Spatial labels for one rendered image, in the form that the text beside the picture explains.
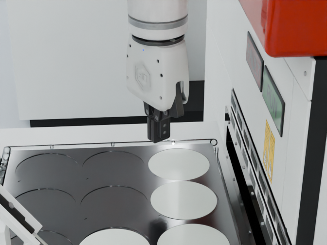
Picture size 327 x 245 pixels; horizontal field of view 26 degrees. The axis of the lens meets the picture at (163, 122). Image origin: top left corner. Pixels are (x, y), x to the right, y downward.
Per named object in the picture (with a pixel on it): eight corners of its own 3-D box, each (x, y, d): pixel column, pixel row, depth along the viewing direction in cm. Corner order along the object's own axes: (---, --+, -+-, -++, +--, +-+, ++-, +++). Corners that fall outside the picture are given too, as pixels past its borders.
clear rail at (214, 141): (216, 143, 125) (217, 136, 124) (218, 147, 124) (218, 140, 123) (4, 151, 123) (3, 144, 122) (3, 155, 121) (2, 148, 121)
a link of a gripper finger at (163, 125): (150, 103, 104) (150, 142, 108) (163, 111, 102) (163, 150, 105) (167, 97, 106) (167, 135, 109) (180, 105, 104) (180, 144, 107)
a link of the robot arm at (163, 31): (114, 9, 100) (115, 29, 101) (151, 28, 93) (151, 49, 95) (161, -3, 104) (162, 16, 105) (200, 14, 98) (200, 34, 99)
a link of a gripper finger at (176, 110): (165, 61, 100) (147, 75, 104) (187, 111, 99) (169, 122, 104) (171, 59, 100) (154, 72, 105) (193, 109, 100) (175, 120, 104)
